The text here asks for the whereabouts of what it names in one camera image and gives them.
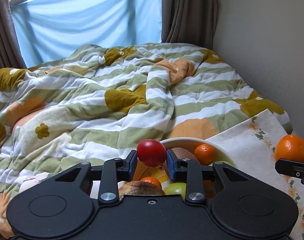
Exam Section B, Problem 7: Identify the red yellow apple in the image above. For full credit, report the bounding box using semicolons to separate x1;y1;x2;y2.
118;181;165;199

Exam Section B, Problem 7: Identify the brown left curtain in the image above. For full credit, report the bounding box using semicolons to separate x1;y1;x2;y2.
0;0;26;69

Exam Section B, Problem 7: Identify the large orange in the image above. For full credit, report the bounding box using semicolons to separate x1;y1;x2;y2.
274;134;304;163

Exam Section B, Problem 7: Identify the brown curtain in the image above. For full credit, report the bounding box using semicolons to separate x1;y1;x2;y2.
0;0;26;69
162;0;217;49

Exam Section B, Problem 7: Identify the orange tangerine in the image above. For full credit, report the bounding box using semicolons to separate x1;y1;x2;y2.
140;177;162;189

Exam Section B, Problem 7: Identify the cream duck pattern bowl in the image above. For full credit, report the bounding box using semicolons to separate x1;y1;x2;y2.
117;136;237;198

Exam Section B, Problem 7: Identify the light blue window sheet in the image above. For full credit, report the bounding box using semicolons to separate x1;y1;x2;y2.
11;0;162;67

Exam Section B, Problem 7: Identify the white floral tablecloth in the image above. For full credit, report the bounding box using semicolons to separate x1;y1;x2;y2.
207;110;304;239

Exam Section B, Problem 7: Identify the small orange mandarin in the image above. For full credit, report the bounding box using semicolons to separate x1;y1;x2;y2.
194;143;216;165

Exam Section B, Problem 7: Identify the brown kiwi fruit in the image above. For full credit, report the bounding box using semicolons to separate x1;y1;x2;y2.
172;147;198;160

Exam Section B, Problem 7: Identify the red tomato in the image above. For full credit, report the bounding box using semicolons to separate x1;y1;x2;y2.
136;139;167;168

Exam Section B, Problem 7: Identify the brown right curtain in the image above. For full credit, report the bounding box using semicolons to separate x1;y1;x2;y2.
162;0;217;49

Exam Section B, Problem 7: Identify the green apple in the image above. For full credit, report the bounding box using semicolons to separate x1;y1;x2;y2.
163;183;186;199

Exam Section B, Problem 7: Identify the striped floral quilt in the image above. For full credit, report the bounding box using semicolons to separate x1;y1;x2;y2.
0;43;293;238

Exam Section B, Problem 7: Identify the green lime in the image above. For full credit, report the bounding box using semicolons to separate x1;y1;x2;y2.
208;160;235;167

